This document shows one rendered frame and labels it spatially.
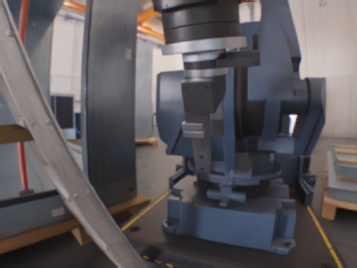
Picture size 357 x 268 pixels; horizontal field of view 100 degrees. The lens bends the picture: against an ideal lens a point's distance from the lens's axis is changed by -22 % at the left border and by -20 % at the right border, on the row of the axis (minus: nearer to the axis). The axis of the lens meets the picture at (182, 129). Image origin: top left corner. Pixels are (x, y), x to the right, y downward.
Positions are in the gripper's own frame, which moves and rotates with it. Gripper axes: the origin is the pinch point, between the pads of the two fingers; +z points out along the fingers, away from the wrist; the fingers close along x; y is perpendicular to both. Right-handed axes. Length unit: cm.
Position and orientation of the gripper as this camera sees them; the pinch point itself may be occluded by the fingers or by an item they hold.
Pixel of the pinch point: (211, 141)
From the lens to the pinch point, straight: 37.2
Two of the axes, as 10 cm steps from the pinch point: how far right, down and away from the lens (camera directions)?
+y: -9.3, -0.3, 3.7
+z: 1.3, 9.0, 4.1
